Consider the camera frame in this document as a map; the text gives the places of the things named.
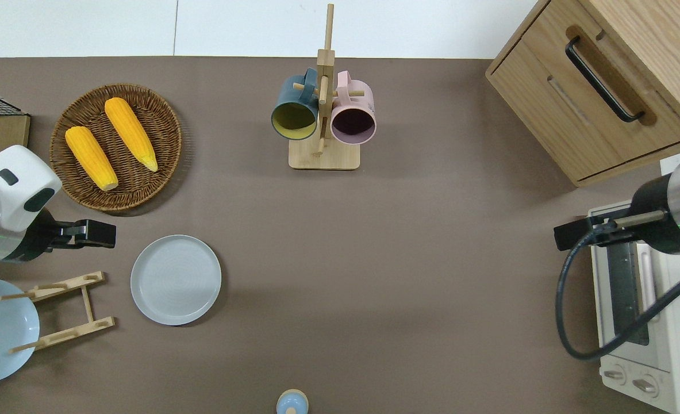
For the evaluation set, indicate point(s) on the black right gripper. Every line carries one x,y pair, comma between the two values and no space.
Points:
575,233

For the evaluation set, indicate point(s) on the gray round plate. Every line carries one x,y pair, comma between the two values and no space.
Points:
176,280

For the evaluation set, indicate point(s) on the white toaster oven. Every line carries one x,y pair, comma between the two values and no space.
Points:
627,345

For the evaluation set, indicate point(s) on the short yellow corn cob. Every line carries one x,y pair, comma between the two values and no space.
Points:
91,158

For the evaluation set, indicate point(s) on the brown table mat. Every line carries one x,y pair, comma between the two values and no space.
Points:
374,259

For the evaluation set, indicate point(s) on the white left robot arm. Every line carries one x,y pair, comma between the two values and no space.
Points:
12,190

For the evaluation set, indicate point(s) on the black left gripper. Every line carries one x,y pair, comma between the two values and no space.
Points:
99,234

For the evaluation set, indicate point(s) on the wooden mug tree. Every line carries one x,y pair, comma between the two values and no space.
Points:
323,155

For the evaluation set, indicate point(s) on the pink mug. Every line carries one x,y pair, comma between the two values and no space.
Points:
353,123

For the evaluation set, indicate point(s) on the long yellow corn cob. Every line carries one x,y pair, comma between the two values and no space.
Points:
130,132

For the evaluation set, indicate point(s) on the wooden drawer cabinet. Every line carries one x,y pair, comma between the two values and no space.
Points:
552,98

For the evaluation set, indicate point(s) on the blue service bell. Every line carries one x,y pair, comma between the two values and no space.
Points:
292,402

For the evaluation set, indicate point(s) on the brown wicker basket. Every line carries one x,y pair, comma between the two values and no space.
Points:
144,190

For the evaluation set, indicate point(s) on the teal mug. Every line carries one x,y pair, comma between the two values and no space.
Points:
294,109

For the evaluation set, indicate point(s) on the white toaster knob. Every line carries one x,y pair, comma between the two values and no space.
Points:
614,375
644,385

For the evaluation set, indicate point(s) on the wooden plate rack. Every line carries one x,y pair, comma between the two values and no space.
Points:
87,302

